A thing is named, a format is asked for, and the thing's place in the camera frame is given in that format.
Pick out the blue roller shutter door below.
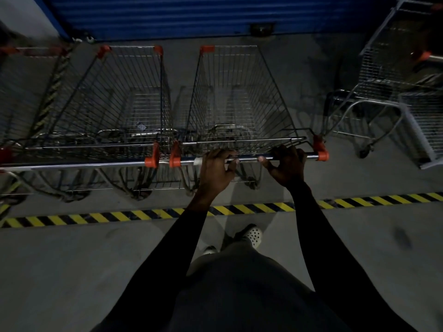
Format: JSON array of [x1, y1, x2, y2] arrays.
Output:
[[31, 0, 402, 42]]

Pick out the person's left hand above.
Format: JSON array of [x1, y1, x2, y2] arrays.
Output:
[[197, 148, 241, 202]]

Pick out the person's white right clog shoe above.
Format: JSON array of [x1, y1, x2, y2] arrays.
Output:
[[235, 223, 263, 249]]

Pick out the metal shopping cart orange corners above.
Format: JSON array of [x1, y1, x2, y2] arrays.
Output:
[[0, 45, 75, 144], [0, 45, 174, 202], [325, 0, 443, 159], [398, 90, 443, 170], [169, 45, 329, 191]]

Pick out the black shutter door handle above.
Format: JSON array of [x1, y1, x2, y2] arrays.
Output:
[[250, 23, 275, 36]]

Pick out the person's right forearm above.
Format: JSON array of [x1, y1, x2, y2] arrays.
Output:
[[287, 181, 417, 332]]

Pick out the person's left forearm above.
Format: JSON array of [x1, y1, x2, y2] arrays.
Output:
[[91, 194, 217, 332]]

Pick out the person's right hand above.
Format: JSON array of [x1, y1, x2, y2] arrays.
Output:
[[258, 145, 308, 189]]

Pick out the person's grey trousers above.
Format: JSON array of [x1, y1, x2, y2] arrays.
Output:
[[170, 238, 352, 332]]

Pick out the yellow black hazard floor tape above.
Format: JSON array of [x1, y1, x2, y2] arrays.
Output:
[[30, 45, 75, 137], [0, 192, 443, 229]]

